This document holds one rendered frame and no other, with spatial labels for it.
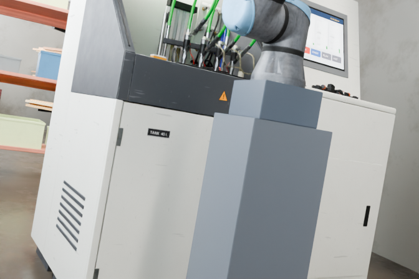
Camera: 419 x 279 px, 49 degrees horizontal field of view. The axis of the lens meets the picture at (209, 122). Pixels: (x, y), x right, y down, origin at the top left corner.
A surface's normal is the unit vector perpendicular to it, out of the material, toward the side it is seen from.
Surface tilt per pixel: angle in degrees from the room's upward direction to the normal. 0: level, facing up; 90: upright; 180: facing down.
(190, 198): 90
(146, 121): 90
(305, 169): 90
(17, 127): 90
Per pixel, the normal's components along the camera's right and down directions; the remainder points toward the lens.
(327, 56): 0.54, -0.15
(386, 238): -0.90, -0.15
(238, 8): -0.82, -0.02
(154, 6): 0.51, 0.10
